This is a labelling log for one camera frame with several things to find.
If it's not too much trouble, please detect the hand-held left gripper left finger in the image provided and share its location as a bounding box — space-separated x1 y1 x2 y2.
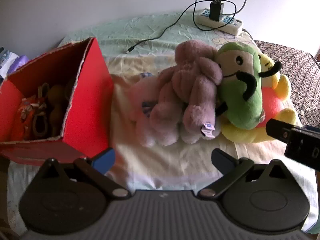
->
37 148 133 200

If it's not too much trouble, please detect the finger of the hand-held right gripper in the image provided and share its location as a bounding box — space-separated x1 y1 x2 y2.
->
265 119 297 143

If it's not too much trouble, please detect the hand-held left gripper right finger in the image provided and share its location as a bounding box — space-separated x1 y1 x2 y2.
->
199 149 292 200

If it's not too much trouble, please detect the yellow tiger plush toy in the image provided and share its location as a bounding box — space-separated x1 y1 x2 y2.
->
220 54 299 144

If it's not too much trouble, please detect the green plush toy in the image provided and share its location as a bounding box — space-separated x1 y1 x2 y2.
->
215 42 283 130

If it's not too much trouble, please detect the red cardboard box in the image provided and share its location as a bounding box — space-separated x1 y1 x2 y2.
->
0 37 115 167

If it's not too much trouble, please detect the pink plush rabbit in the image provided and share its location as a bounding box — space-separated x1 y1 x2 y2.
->
160 40 223 145
129 72 184 148

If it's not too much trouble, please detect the brown patterned blanket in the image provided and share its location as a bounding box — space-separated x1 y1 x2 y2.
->
252 39 320 128

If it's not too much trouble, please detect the brown plush toy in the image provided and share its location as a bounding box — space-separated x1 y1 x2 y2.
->
34 80 74 139

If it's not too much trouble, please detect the orange patterned toy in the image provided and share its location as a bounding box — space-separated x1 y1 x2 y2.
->
14 96 47 142

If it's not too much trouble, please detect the white power strip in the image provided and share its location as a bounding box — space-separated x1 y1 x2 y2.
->
195 9 244 36

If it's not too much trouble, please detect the purple packet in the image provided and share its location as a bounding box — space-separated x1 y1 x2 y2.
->
10 55 30 74

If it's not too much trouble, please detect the black charger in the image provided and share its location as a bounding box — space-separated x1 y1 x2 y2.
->
209 0 224 22

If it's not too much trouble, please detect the white and blue packet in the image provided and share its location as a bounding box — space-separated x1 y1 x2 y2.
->
0 47 18 79

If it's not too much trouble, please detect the black charging cable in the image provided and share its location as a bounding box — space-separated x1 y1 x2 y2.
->
127 0 237 54

